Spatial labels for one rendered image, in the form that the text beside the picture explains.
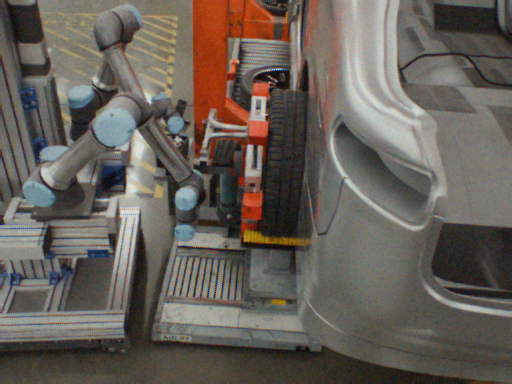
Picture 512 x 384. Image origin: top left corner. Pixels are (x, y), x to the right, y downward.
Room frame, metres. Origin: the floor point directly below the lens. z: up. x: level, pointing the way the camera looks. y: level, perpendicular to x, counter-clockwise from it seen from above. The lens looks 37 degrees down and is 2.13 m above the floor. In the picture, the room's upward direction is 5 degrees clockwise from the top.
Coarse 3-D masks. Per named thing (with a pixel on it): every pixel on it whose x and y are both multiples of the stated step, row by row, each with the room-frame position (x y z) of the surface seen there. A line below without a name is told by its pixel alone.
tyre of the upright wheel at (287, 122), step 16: (272, 96) 1.95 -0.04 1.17; (288, 96) 1.93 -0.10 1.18; (304, 96) 1.96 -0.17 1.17; (272, 112) 1.82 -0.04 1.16; (288, 112) 1.82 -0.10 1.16; (304, 112) 1.83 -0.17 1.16; (272, 128) 1.75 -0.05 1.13; (288, 128) 1.75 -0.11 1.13; (304, 128) 1.76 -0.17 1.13; (272, 144) 1.70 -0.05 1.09; (288, 144) 1.70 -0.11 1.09; (304, 144) 1.71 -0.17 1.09; (272, 160) 1.66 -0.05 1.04; (288, 160) 1.66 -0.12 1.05; (304, 160) 1.66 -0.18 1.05; (272, 176) 1.62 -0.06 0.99; (288, 176) 1.62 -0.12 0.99; (272, 192) 1.60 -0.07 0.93; (288, 192) 1.60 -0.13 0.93; (272, 208) 1.59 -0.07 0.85; (288, 208) 1.60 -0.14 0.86; (272, 224) 1.60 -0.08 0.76; (288, 224) 1.60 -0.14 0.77
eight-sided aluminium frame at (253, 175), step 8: (256, 96) 2.03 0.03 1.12; (256, 104) 1.99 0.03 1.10; (264, 104) 1.96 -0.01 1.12; (256, 112) 2.15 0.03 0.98; (264, 112) 1.89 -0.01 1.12; (264, 120) 1.82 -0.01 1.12; (248, 152) 1.72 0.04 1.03; (248, 160) 1.69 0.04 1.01; (248, 168) 1.67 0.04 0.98; (256, 168) 1.68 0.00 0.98; (248, 176) 1.65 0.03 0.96; (256, 176) 1.65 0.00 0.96; (248, 184) 1.65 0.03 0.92; (256, 184) 1.65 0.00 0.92; (256, 192) 1.65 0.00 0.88
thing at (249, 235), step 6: (240, 234) 1.80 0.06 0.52; (246, 234) 1.78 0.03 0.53; (252, 234) 1.78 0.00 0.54; (258, 234) 1.79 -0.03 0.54; (246, 240) 1.77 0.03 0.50; (252, 240) 1.77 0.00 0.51; (258, 240) 1.77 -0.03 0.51; (264, 240) 1.77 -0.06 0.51; (270, 240) 1.77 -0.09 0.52; (276, 240) 1.77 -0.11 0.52; (282, 240) 1.78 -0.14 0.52; (288, 240) 1.78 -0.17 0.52; (294, 240) 1.78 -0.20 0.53
